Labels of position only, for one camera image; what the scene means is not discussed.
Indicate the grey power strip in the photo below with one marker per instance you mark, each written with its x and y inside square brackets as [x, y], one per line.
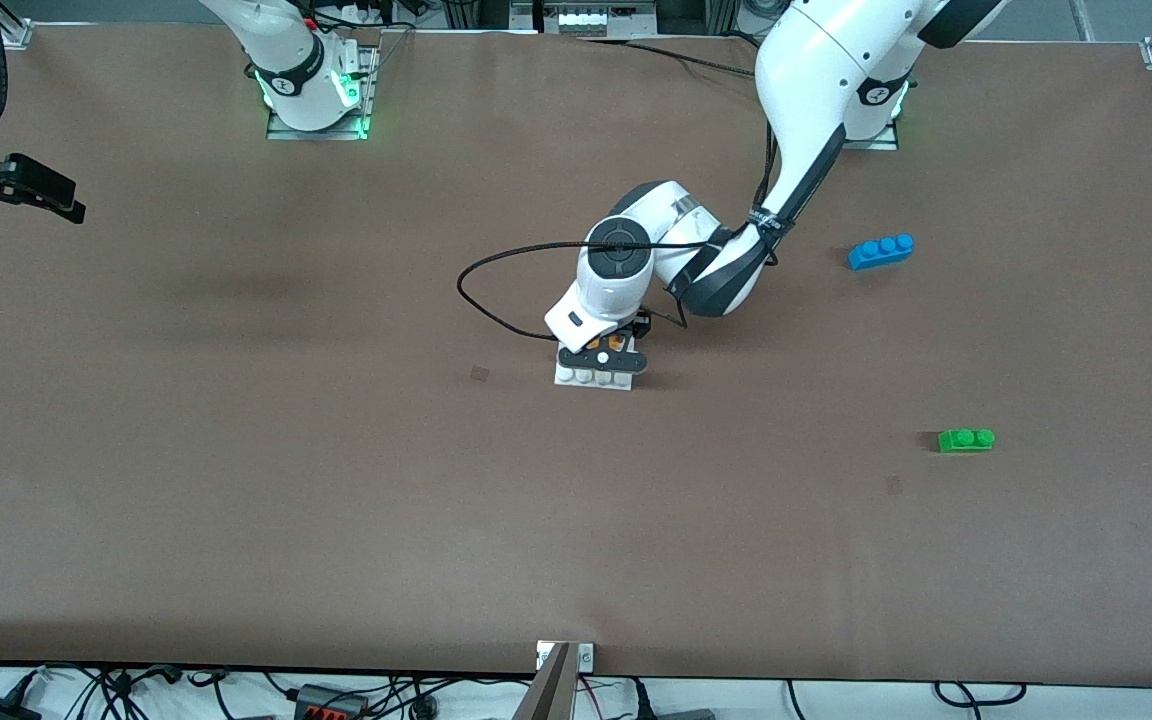
[581, 18]

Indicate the grey camera pole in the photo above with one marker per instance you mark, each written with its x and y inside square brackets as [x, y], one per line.
[548, 695]

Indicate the white studded base plate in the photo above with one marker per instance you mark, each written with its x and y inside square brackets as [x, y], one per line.
[586, 380]

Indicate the green two-stud block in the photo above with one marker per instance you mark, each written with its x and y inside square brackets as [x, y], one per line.
[966, 441]

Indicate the blue three-stud block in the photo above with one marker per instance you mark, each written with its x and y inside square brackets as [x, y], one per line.
[881, 252]

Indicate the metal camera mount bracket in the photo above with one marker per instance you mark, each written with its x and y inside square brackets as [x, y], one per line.
[584, 656]

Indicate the black box with orange connectors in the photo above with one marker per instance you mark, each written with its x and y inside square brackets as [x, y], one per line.
[331, 704]

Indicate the yellow two-stud block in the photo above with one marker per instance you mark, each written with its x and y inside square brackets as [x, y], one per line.
[620, 344]

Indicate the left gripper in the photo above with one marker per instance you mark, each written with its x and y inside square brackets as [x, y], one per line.
[642, 324]

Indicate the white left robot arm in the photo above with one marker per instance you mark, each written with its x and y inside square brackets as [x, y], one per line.
[816, 60]

